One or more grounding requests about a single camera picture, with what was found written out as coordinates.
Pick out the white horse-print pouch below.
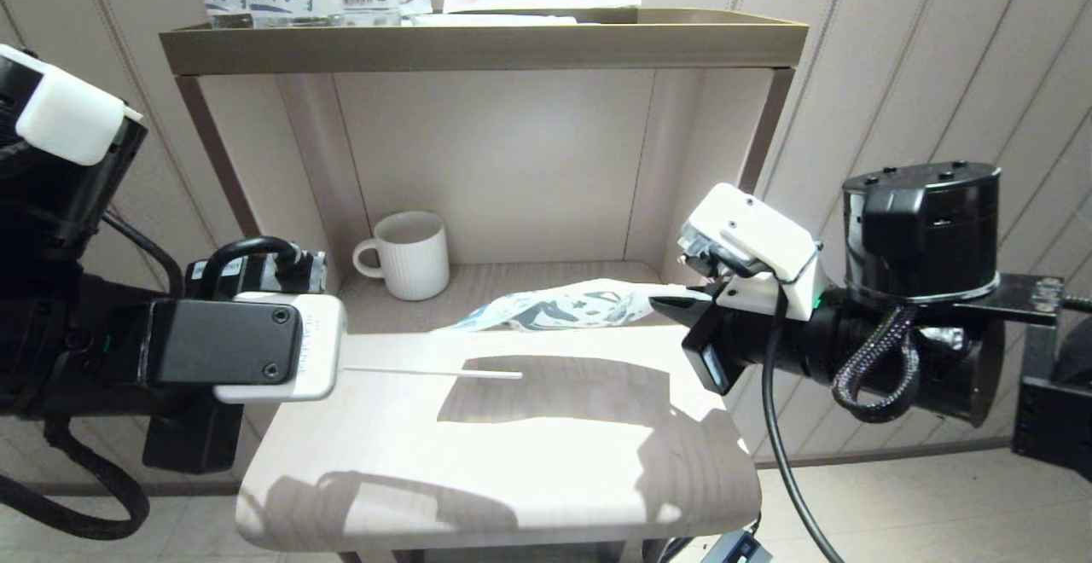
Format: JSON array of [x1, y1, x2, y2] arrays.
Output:
[[431, 278, 713, 334]]

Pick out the white plastic comb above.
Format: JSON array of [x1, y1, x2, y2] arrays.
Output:
[[341, 365, 524, 380]]

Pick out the blue black floor device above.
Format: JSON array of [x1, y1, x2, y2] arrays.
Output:
[[700, 529, 773, 563]]

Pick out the light wood open cabinet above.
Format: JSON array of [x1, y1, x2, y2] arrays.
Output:
[[158, 7, 810, 563]]

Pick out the white ribbed mug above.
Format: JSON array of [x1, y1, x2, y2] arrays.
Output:
[[352, 211, 450, 302]]

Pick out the olive brown tray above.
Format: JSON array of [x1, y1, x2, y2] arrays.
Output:
[[158, 7, 810, 78]]

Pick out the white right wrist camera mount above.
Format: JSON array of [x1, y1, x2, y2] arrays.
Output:
[[678, 183, 826, 322]]

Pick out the smooth black camera cable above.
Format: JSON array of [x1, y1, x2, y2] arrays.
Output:
[[762, 286, 845, 563]]

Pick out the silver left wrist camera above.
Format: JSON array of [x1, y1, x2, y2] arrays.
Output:
[[147, 293, 347, 403]]

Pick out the braided right arm cable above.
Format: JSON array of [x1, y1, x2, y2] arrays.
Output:
[[832, 305, 922, 424]]

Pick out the black left camera cable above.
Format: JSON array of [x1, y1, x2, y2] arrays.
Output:
[[102, 209, 329, 299]]

